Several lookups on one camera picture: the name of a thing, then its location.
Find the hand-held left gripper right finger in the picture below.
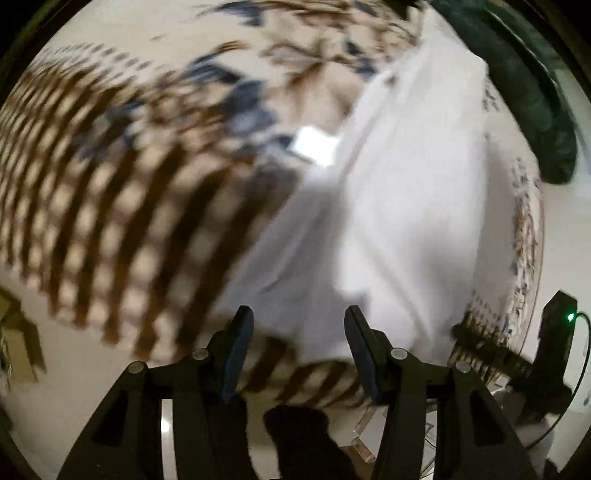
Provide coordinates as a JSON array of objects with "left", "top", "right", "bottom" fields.
[{"left": 344, "top": 305, "right": 539, "bottom": 480}]

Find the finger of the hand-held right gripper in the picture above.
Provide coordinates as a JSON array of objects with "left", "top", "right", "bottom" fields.
[{"left": 451, "top": 324, "right": 534, "bottom": 380}]

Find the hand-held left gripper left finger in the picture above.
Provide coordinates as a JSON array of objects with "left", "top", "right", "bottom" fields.
[{"left": 57, "top": 305, "right": 260, "bottom": 480}]

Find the white small garment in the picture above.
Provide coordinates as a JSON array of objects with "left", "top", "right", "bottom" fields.
[{"left": 217, "top": 44, "right": 518, "bottom": 365}]

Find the dark cloth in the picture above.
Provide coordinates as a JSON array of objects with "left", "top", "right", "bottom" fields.
[{"left": 263, "top": 404, "right": 371, "bottom": 480}]

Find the brown blue patterned blanket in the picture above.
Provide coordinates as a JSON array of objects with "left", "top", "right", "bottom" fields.
[{"left": 0, "top": 0, "right": 546, "bottom": 411}]

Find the cardboard box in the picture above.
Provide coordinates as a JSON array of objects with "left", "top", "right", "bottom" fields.
[{"left": 0, "top": 286, "right": 48, "bottom": 393}]

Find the dark green cushion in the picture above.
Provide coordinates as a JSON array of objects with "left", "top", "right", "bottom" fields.
[{"left": 429, "top": 0, "right": 579, "bottom": 185}]

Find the black cable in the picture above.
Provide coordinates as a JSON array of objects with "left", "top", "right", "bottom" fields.
[{"left": 524, "top": 312, "right": 591, "bottom": 450}]

